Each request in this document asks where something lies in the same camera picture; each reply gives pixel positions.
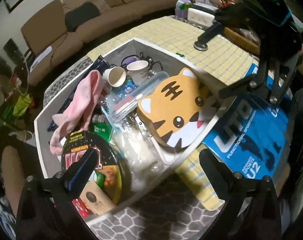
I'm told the brown sofa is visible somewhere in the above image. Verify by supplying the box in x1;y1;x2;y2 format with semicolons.
21;0;178;87

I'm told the purple container with lid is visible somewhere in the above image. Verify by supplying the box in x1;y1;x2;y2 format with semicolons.
175;0;193;19

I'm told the round Nivea cream tin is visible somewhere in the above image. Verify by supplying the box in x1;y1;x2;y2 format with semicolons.
193;41;208;51

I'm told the paper cup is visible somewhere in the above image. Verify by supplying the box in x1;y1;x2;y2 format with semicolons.
127;60;149;86
103;67;126;88

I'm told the white floral tissue box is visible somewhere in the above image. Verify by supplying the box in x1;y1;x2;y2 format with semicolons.
187;8;215;27

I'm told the yellow plaid tablecloth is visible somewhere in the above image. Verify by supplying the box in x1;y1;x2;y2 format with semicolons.
87;16;258;211

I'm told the black lumbar cushion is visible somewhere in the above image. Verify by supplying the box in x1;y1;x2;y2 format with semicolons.
65;2;100;32

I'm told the wicker basket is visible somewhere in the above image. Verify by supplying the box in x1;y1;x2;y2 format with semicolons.
223;28;260;56

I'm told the white cardboard storage box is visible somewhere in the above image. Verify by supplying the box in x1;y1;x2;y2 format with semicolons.
34;37;226;226

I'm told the clear plastic tube case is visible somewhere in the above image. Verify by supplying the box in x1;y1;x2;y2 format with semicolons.
105;72;169;123

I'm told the black round noodle bowl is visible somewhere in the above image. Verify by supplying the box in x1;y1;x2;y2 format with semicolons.
62;131;122;204

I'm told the paper cup upper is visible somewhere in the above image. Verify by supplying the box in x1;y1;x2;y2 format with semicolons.
103;67;126;88

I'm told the blue UTO sportswear box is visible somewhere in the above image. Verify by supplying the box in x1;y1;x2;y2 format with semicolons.
203;93;289;179

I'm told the pink fabric headband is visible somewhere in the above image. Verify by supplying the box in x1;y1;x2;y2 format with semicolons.
50;70;104;155

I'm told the paper cup lower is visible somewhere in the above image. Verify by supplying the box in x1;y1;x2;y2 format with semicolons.
127;60;149;86

